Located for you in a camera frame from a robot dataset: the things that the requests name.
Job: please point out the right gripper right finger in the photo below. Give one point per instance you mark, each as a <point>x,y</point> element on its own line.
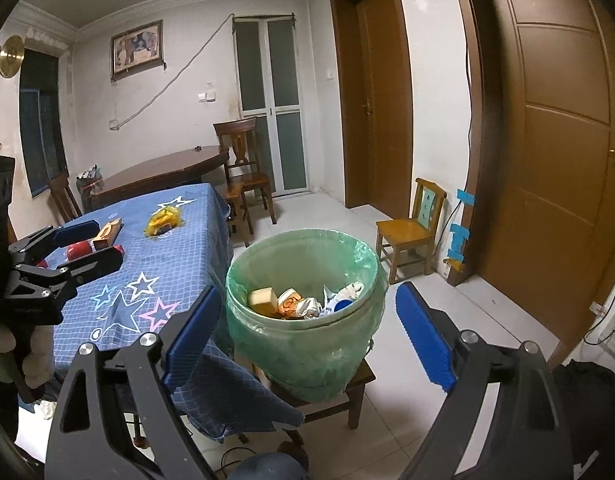
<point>501,417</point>

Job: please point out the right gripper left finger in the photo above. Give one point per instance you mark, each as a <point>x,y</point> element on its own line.
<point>89,438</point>

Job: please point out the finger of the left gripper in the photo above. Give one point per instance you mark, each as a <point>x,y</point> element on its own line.
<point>34,282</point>
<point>44,242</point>

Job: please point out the orange white paper carton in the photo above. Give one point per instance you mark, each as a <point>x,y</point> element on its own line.
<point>291,305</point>

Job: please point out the white blue wrapper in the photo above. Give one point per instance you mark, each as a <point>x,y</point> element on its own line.
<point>337,301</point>

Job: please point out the grey knitted cloth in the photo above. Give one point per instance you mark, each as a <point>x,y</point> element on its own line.
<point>307,308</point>

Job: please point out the green lined trash bin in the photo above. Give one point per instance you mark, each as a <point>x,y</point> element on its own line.
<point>312,359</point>

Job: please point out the white gloved left hand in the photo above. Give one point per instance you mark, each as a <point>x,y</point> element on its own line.
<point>37,364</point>

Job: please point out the dark wooden chair left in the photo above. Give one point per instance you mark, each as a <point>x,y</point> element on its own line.
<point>64,198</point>

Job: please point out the dark wooden chair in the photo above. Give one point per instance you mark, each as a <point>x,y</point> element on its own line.
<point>243,175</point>
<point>64,198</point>

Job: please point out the red tan cigarette box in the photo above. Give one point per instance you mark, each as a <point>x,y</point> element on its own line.
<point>108,234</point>

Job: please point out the yellow plastic wrapper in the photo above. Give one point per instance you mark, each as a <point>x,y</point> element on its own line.
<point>163,220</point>

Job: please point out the blue star tablecloth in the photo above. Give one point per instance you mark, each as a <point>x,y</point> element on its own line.
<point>162,276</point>

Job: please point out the dark wooden dining table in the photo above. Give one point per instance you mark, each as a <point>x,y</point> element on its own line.
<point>158,174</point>

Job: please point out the dark window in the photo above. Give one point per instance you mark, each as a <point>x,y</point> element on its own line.
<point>41,136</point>

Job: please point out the small wooden stool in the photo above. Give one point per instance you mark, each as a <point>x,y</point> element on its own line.
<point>349,402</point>

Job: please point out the brown door right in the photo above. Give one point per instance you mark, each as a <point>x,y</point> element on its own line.
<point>542,162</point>

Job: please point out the brown door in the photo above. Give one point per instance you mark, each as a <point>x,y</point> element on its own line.
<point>542,162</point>
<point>376,97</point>

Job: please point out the dark wooden chair right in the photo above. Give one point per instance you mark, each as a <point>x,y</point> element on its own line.
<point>243,175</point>

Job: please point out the small yellow wooden chair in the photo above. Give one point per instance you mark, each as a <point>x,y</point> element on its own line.
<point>403,242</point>

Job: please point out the white glass double door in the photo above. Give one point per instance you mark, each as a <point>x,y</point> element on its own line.
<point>267,74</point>

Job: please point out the brown door middle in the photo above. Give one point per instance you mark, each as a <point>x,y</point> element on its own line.
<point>376,97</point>

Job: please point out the round gold wall clock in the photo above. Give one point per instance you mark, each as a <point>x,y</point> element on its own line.
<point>11,56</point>

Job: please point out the framed wall picture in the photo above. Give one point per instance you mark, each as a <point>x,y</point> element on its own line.
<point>136,50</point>

